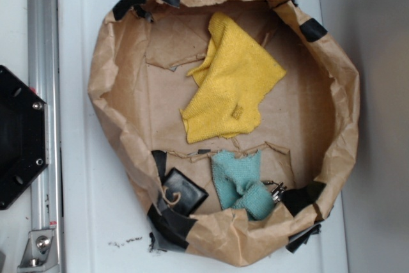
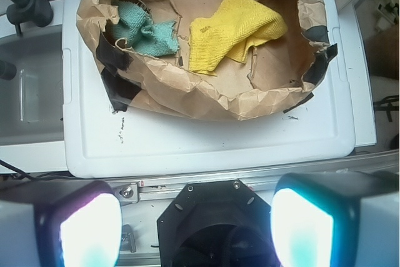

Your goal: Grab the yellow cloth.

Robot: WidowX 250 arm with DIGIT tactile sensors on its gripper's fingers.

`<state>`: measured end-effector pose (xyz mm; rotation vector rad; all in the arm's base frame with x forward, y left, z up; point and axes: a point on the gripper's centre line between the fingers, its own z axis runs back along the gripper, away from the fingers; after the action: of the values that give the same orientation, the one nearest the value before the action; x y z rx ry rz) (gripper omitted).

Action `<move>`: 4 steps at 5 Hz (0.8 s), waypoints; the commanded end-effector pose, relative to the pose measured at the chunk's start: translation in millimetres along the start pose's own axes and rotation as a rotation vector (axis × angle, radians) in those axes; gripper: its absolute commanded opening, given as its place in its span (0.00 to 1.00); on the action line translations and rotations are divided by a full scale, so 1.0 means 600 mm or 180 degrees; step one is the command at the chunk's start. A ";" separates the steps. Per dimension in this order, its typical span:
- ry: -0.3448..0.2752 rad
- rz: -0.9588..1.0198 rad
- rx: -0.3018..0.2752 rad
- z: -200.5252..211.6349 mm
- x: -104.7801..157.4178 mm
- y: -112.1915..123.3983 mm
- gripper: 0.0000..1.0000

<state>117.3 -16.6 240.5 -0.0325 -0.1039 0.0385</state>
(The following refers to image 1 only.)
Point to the black rectangular block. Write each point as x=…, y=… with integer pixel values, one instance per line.
x=182, y=194

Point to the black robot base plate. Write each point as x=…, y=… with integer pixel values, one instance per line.
x=23, y=137

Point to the small metal clip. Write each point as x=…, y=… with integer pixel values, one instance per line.
x=278, y=190

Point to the yellow cloth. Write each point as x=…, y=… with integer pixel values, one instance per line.
x=232, y=81

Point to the aluminium extrusion rail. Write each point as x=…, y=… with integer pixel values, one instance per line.
x=43, y=69

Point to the metal corner bracket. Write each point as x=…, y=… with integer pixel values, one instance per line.
x=40, y=254

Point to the brown paper bag bin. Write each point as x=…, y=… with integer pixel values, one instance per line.
x=308, y=134

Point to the teal cloth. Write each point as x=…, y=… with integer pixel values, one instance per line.
x=238, y=185

